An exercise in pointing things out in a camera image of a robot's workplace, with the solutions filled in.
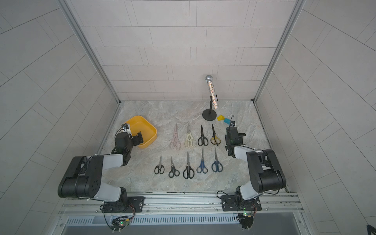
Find cream kitchen shears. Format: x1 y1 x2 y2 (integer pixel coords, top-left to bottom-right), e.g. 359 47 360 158
184 124 197 148

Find right circuit board with wires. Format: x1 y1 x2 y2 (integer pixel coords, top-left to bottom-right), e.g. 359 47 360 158
236 211 257 230

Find blue handled scissors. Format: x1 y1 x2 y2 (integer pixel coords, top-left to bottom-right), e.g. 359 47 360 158
196 149 208 174
211 148 223 172

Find small grey scissors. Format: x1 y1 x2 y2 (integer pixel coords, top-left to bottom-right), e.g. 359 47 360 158
168 156 180 178

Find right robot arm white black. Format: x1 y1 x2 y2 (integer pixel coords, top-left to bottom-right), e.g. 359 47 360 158
225 126 287 201

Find dark grey handled scissors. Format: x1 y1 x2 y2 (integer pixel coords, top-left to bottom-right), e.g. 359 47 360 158
154 155 165 174

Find yellow small block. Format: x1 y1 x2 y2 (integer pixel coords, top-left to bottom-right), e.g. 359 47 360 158
217 115 225 121

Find aluminium mounting rail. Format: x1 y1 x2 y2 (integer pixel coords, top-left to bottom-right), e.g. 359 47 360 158
57 190 304 216

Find yellow handled black scissors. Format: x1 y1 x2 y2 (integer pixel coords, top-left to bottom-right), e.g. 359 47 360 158
211 124 221 146

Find yellow plastic storage box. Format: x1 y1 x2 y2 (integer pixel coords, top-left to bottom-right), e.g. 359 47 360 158
126 116 158 149

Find pink scissors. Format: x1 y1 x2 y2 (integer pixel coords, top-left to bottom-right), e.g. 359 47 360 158
169 124 181 150

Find circuit board with wires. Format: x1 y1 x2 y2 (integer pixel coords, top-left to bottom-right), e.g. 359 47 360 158
103 211 136 233
236 211 257 230

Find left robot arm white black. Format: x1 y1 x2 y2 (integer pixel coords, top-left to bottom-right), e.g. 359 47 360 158
57 131 144 205

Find left circuit board with wires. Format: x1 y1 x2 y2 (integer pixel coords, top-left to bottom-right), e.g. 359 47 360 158
103 211 136 233

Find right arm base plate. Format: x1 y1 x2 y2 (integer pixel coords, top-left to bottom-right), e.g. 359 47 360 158
220 195 262 212

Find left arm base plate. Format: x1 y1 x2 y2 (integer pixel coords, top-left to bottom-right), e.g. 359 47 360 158
100 196 145 213

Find large black handled scissors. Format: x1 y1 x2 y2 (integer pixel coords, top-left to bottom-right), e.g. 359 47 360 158
183 152 195 179

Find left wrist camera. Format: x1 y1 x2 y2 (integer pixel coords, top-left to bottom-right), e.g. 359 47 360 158
120 123 131 134

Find glitter microphone with silver head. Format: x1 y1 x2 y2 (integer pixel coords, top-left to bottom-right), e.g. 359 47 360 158
205 75 218 109

